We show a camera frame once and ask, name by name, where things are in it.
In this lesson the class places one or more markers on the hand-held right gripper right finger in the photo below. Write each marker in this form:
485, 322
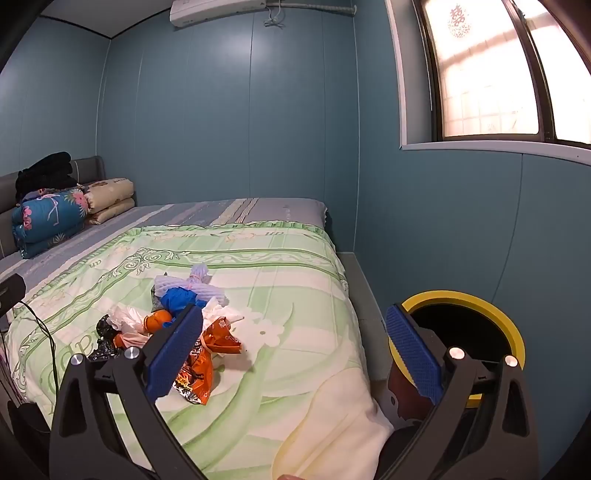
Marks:
413, 350

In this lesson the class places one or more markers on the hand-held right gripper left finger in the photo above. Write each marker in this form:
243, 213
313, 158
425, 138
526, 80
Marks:
178, 350

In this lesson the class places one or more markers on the orange snack packet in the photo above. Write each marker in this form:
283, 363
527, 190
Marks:
203, 369

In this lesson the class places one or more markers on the blue plastic bag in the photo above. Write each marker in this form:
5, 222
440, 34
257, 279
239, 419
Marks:
178, 299

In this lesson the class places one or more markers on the white plastic bag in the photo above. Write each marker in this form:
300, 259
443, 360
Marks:
131, 323

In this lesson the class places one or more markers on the pale foam fruit net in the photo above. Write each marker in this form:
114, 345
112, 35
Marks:
199, 272
212, 290

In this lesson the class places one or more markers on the yellow-rimmed trash bin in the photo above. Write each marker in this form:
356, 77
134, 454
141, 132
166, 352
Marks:
461, 296

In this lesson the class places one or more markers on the white crumpled tissue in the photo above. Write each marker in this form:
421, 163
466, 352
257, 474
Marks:
224, 311

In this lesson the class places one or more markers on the black plastic bag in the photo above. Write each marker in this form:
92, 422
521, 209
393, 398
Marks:
102, 325

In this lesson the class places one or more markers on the folded blue floral quilt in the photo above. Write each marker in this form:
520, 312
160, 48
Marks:
46, 217

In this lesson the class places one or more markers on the green floral quilt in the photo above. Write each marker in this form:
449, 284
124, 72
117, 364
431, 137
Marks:
277, 277

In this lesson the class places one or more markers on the black clothes pile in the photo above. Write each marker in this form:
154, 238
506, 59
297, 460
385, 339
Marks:
46, 173

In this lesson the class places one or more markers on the folded beige quilt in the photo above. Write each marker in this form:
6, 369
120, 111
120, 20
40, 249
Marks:
111, 194

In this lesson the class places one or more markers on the grey padded headboard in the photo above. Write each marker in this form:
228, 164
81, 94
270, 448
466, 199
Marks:
87, 166

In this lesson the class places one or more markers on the red paper window decoration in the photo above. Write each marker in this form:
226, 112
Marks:
459, 21

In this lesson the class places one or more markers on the white air conditioner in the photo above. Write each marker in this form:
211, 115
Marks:
217, 11

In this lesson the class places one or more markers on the white air conditioner pipe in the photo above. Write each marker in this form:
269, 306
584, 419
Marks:
314, 8

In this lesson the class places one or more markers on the window with white frame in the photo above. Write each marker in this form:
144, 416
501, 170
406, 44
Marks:
485, 92

